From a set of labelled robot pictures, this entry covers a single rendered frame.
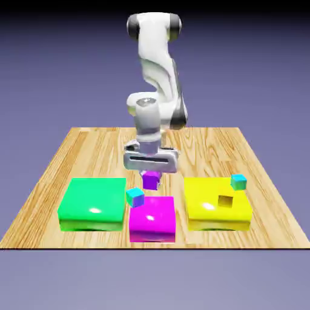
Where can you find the large yellow box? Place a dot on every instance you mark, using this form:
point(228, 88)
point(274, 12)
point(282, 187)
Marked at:
point(213, 208)

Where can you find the small purple cube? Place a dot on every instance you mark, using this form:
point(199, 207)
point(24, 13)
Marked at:
point(150, 181)

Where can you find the small cyan cube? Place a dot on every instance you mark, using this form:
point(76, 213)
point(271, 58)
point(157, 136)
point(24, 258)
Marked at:
point(238, 182)
point(134, 197)

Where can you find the small yellow cube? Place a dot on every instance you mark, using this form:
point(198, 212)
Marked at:
point(225, 201)

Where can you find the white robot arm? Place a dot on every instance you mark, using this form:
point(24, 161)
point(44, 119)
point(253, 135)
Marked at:
point(155, 60)

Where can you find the large magenta box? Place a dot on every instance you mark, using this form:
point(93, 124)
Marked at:
point(152, 218)

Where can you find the large green box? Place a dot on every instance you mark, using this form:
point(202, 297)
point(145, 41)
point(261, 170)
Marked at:
point(92, 203)

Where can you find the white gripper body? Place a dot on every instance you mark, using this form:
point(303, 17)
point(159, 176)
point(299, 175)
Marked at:
point(150, 161)

